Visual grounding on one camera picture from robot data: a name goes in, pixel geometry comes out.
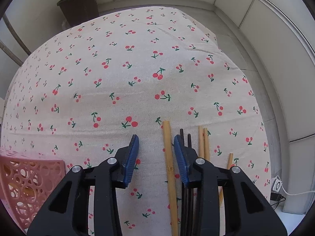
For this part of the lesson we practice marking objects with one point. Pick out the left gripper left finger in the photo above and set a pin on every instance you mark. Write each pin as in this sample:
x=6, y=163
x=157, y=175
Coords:
x=65, y=212

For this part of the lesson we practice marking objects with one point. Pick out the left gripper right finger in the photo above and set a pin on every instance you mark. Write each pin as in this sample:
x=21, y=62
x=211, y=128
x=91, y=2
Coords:
x=247, y=212

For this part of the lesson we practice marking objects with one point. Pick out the black chopstick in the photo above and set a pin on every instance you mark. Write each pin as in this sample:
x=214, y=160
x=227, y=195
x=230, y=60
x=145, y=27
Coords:
x=183, y=210
x=190, y=191

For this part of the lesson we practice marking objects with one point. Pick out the white power adapter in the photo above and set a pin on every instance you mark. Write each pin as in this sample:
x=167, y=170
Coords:
x=276, y=184

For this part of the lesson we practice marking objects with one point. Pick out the pink perforated utensil basket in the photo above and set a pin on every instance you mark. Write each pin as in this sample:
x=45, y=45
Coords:
x=26, y=183

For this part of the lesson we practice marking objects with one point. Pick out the cherry print tablecloth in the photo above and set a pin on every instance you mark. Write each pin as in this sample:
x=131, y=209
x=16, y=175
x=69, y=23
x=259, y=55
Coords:
x=85, y=92

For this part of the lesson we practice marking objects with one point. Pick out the dark brown trash bin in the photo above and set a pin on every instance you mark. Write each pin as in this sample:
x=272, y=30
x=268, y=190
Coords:
x=78, y=11

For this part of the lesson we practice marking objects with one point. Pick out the dark handled mop pole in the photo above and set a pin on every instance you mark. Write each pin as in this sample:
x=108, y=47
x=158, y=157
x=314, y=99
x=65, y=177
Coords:
x=10, y=54

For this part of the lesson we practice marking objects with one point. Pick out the blue handled mop pole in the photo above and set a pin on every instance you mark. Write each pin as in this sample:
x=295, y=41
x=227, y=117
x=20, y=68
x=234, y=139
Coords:
x=15, y=35

